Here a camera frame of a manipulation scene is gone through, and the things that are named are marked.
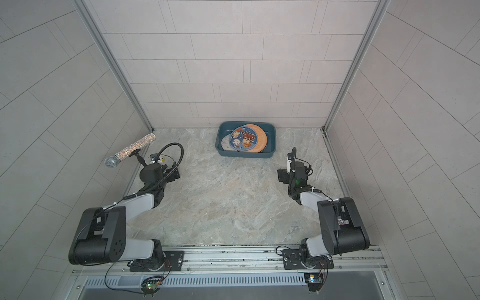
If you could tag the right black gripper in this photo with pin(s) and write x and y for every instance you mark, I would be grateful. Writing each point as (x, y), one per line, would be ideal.
(285, 175)

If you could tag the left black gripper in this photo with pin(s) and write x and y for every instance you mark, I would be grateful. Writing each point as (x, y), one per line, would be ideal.
(172, 176)

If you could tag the orange round coaster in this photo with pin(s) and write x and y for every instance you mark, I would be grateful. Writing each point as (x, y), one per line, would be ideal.
(254, 142)

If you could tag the blue cartoon characters coaster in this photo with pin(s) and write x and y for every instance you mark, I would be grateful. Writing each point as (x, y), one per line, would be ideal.
(236, 138)

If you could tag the teal plastic storage box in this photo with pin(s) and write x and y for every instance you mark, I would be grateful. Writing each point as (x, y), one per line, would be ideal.
(226, 128)

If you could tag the white blue butterfly coaster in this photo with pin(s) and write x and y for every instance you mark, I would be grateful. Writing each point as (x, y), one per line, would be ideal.
(225, 144)

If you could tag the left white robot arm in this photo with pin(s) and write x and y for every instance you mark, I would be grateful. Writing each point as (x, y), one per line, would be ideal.
(100, 237)

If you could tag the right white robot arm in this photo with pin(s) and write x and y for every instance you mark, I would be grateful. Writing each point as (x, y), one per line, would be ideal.
(342, 229)

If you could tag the glitter microphone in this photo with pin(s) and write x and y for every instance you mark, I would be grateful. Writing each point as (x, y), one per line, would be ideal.
(114, 160)

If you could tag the right small circuit board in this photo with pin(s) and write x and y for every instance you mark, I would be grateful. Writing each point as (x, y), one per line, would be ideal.
(314, 281)

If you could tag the small circuit board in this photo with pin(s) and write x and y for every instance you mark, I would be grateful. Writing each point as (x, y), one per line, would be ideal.
(151, 285)
(314, 281)

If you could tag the left small circuit board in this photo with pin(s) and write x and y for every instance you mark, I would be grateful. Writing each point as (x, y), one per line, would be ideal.
(151, 285)

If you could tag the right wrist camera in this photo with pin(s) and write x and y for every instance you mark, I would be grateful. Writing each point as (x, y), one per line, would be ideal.
(289, 161)

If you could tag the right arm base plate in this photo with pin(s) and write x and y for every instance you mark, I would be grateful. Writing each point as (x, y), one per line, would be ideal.
(298, 259)

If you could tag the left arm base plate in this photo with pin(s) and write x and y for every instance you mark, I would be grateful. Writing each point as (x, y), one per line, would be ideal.
(168, 260)

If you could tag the aluminium frame rail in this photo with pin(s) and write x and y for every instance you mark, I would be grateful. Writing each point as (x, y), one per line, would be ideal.
(257, 273)

